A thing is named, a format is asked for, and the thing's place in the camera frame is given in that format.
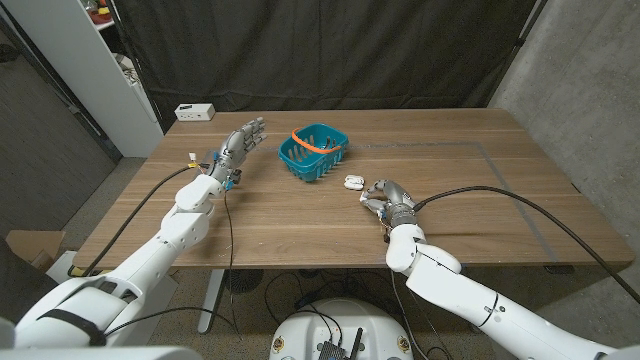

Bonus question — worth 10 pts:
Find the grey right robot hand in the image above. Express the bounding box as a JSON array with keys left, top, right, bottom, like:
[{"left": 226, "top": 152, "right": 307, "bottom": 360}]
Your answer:
[{"left": 359, "top": 179, "right": 419, "bottom": 231}]

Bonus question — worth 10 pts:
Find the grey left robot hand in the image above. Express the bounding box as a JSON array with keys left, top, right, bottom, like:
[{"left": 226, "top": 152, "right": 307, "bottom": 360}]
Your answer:
[{"left": 202, "top": 117, "right": 269, "bottom": 192}]

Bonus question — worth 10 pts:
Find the white power strip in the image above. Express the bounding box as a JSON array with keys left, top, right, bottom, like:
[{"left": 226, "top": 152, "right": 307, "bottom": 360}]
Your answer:
[{"left": 174, "top": 103, "right": 217, "bottom": 123}]

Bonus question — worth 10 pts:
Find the grey table leg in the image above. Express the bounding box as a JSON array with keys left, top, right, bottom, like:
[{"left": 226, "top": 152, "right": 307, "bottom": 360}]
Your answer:
[
  {"left": 197, "top": 268, "right": 226, "bottom": 335},
  {"left": 452, "top": 266, "right": 485, "bottom": 335}
]

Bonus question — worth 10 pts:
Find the black round fan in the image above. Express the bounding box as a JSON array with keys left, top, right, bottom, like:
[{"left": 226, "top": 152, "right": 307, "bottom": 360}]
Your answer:
[{"left": 223, "top": 268, "right": 265, "bottom": 294}]

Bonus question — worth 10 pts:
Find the black curtain backdrop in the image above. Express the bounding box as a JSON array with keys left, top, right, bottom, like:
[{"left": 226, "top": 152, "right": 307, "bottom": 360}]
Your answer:
[{"left": 107, "top": 0, "right": 539, "bottom": 134}]

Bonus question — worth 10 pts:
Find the white robot torso base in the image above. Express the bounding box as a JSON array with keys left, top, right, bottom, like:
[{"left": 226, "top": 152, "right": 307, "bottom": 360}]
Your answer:
[{"left": 268, "top": 298, "right": 415, "bottom": 360}]

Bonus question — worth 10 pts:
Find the black antenna module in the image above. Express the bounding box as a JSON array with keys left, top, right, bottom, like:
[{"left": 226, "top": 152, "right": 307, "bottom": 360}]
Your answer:
[{"left": 317, "top": 327, "right": 365, "bottom": 360}]

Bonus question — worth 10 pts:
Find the white cabinet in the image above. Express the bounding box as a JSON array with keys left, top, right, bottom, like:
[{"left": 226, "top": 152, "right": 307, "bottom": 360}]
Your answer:
[{"left": 0, "top": 0, "right": 165, "bottom": 159}]

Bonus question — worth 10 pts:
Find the cardboard box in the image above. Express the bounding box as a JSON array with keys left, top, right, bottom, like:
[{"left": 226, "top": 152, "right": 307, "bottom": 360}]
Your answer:
[{"left": 4, "top": 229, "right": 67, "bottom": 274}]

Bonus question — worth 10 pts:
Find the teal basket with orange handle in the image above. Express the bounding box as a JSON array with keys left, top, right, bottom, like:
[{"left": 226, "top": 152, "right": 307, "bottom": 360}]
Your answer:
[{"left": 277, "top": 122, "right": 350, "bottom": 183}]

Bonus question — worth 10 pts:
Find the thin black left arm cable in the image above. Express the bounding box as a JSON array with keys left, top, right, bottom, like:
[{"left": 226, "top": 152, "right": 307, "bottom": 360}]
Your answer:
[{"left": 102, "top": 189, "right": 244, "bottom": 342}]

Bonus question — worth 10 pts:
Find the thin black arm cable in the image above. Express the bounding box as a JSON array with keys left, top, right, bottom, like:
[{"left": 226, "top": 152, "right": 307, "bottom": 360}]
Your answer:
[
  {"left": 102, "top": 189, "right": 244, "bottom": 342},
  {"left": 380, "top": 219, "right": 454, "bottom": 360}
]

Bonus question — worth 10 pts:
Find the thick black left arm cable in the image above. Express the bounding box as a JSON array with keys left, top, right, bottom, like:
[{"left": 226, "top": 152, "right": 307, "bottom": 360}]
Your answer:
[{"left": 82, "top": 165, "right": 211, "bottom": 277}]

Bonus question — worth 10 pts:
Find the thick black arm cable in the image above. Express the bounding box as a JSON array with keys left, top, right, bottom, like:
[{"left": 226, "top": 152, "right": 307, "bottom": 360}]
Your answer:
[
  {"left": 82, "top": 165, "right": 211, "bottom": 277},
  {"left": 413, "top": 185, "right": 640, "bottom": 305}
]

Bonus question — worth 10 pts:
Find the grey floor cable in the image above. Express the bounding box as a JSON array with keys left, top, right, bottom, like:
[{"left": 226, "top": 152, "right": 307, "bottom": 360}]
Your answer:
[{"left": 389, "top": 269, "right": 431, "bottom": 360}]

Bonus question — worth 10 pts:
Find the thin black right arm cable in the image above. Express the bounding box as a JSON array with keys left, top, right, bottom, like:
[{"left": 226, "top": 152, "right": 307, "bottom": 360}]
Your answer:
[{"left": 380, "top": 219, "right": 454, "bottom": 360}]

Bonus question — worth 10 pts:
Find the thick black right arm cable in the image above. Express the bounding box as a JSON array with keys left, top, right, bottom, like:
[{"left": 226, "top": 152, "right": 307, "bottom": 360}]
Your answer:
[{"left": 413, "top": 185, "right": 640, "bottom": 305}]

